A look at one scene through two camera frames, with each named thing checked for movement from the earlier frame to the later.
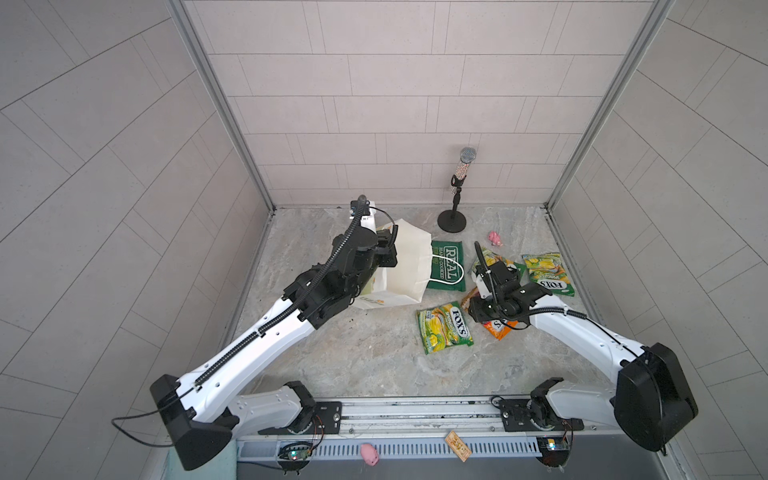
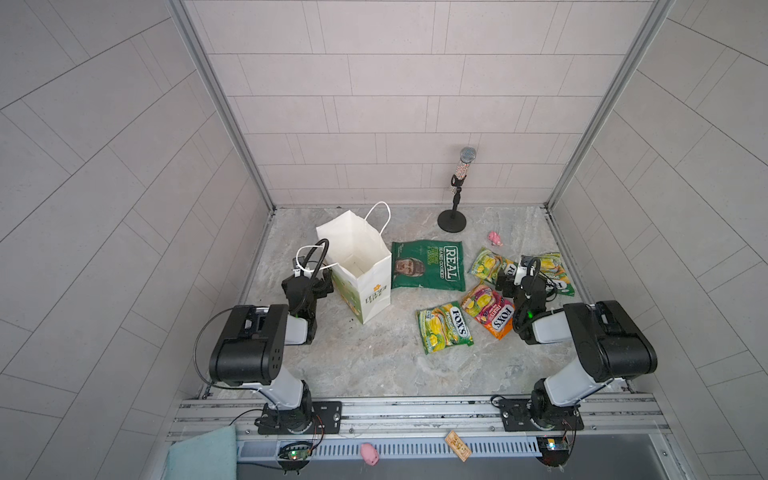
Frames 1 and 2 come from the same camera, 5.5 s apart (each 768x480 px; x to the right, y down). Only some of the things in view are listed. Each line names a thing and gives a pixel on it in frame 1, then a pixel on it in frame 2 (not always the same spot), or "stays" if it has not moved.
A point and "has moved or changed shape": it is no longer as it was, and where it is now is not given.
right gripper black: x=475 y=311 -> x=506 y=291
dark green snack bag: x=447 y=266 stays
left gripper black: x=383 y=239 -> x=317 y=285
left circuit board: x=294 y=456 stays
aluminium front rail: x=431 y=419 stays
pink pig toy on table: x=494 y=238 stays
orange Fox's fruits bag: x=497 y=328 stays
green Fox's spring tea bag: x=490 y=258 stays
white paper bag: x=409 y=279 has moved or changed shape
